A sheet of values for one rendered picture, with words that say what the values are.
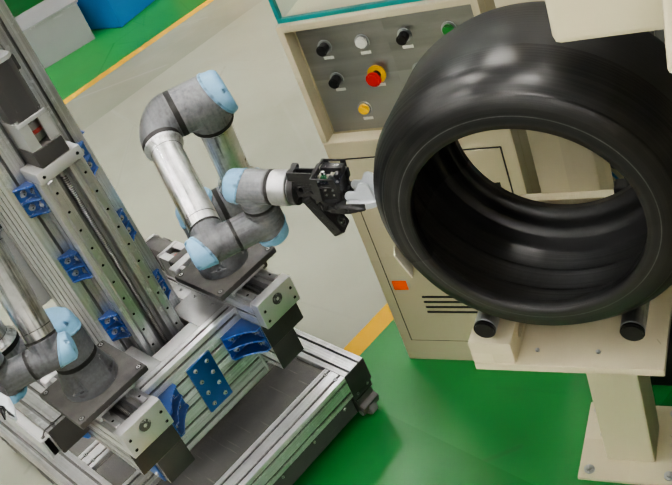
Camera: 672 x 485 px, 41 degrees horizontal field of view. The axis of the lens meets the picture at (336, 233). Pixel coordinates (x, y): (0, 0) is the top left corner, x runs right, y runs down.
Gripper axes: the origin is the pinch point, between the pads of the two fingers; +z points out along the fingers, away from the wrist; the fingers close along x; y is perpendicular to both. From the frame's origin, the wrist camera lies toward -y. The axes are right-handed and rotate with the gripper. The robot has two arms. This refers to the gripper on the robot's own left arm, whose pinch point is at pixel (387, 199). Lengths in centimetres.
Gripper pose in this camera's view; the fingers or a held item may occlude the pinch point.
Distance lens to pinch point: 177.3
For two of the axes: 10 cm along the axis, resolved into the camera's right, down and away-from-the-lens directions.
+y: -2.2, -7.6, -6.1
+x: 3.4, -6.4, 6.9
